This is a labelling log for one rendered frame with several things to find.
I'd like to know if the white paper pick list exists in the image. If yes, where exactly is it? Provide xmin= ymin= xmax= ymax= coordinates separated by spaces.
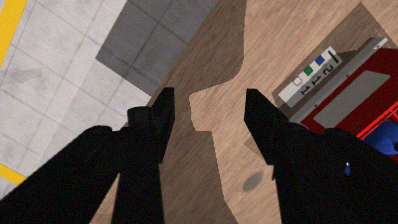
xmin=278 ymin=46 xmax=342 ymax=108

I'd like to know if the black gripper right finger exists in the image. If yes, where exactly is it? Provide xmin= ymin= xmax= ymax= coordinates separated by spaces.
xmin=244 ymin=89 xmax=398 ymax=224

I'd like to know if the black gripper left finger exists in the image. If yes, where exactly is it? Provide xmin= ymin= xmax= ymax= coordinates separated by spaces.
xmin=0 ymin=87 xmax=175 ymax=224

